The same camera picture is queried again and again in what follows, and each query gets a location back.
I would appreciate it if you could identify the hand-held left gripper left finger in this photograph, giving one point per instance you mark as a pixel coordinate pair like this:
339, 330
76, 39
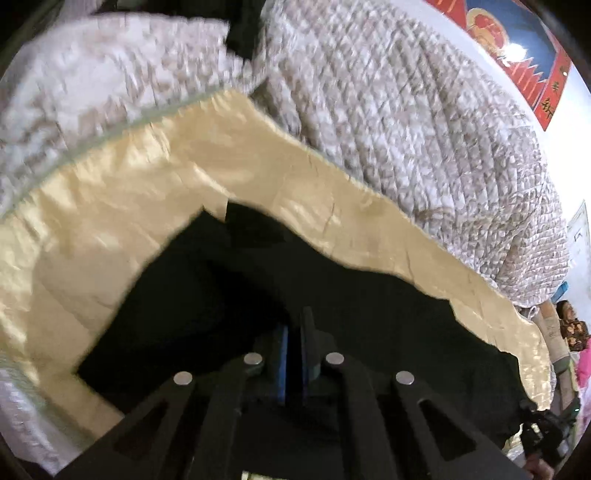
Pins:
282, 369

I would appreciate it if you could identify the red and blue wall poster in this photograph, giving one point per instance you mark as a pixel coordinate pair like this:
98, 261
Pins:
521, 32

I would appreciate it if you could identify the black pants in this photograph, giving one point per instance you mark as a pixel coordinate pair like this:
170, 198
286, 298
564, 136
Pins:
184, 300

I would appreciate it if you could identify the floral quilted bedspread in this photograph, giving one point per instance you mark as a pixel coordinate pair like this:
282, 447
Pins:
392, 115

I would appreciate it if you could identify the golden satin blanket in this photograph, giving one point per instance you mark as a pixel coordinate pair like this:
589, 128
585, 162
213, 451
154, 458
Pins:
138, 184

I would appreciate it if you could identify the dark cloth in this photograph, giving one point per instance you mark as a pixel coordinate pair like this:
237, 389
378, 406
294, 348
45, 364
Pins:
244, 27

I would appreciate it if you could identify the small blue object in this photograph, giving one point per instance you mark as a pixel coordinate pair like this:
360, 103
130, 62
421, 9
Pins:
562, 289

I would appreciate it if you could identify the white wall paper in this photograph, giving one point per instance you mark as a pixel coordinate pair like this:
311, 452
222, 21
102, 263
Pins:
578, 235

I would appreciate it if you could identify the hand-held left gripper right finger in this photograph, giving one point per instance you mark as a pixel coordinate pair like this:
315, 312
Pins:
305, 376

